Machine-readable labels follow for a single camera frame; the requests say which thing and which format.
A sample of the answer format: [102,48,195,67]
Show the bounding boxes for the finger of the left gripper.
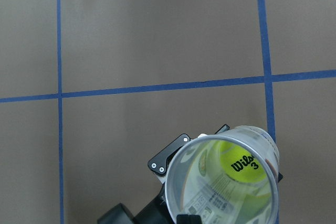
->
[148,134,191,177]
[215,124,282,181]

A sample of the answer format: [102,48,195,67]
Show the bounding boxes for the tennis ball can holder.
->
[165,134,279,223]

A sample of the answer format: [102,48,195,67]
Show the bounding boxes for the yellow tennis ball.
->
[219,141,266,183]

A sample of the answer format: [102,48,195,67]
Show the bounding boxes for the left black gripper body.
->
[133,194,174,224]

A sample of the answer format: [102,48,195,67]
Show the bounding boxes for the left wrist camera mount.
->
[97,203,134,224]

